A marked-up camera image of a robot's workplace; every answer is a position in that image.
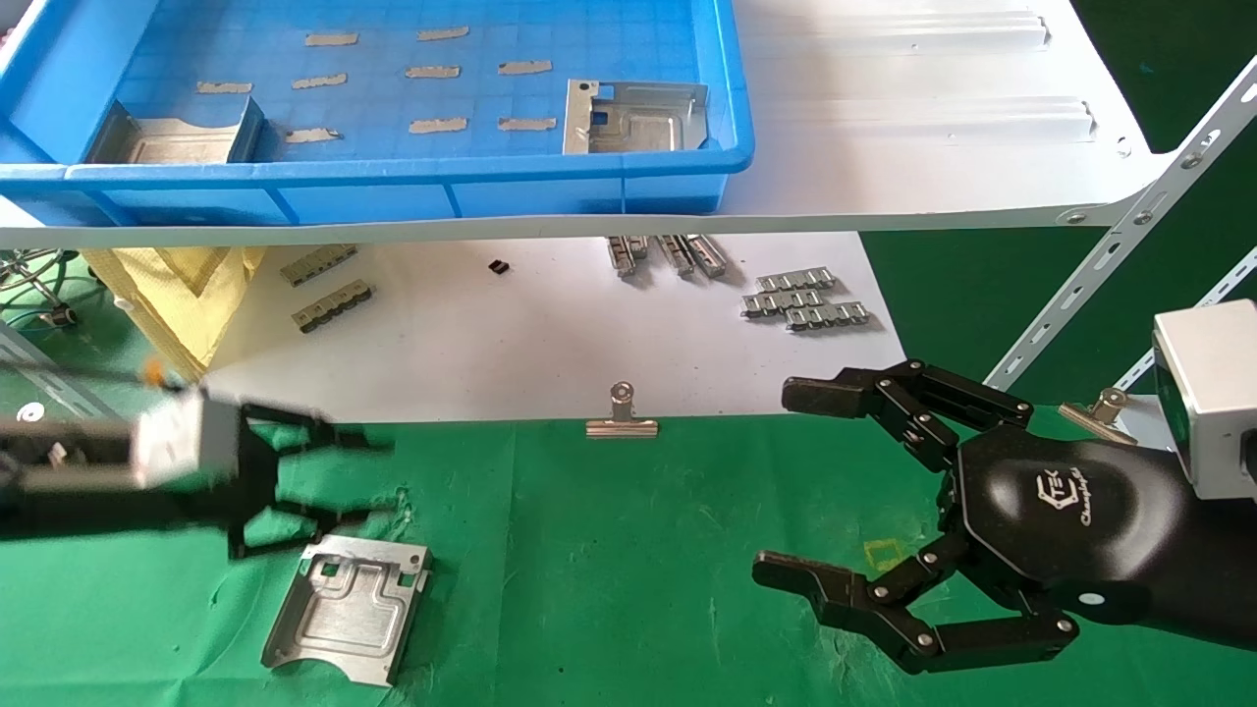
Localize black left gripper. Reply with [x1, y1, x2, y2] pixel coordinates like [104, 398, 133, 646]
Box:
[147, 401, 396, 561]

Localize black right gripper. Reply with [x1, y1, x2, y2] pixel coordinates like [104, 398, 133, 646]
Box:
[752, 358, 1257, 677]

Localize stamped sheet metal bracket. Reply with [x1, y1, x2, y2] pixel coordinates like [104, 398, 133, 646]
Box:
[259, 534, 434, 687]
[83, 97, 267, 166]
[563, 80, 711, 156]

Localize dark grey metal strip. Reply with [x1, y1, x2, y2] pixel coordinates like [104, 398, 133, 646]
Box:
[292, 279, 376, 335]
[279, 245, 358, 289]

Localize yellow mesh bag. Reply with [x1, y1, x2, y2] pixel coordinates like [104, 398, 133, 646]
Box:
[82, 245, 268, 387]

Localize silver binder clip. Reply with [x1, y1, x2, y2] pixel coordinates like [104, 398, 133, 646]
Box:
[586, 382, 660, 440]
[1058, 387, 1141, 447]

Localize green table cloth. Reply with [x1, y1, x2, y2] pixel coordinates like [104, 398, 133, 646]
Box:
[0, 408, 1257, 707]

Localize perforated grey shelf upright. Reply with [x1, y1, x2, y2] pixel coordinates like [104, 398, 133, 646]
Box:
[0, 324, 104, 425]
[985, 57, 1257, 394]

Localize blue plastic bin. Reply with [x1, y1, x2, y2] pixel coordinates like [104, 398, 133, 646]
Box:
[0, 0, 755, 227]

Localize white metal shelf board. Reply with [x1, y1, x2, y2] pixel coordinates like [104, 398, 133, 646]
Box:
[0, 0, 1179, 249]

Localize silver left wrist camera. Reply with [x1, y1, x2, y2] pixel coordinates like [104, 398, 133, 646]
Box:
[132, 392, 243, 490]

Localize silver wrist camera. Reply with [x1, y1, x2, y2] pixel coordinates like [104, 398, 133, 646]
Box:
[1151, 299, 1257, 503]
[132, 392, 243, 490]

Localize tangled grey cables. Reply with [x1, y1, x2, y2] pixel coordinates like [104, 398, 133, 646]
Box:
[0, 248, 82, 331]

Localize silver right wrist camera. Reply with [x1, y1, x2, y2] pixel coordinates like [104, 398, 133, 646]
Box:
[1151, 299, 1257, 503]

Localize thin perforated grey rail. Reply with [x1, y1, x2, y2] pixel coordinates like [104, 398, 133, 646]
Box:
[1115, 245, 1257, 394]

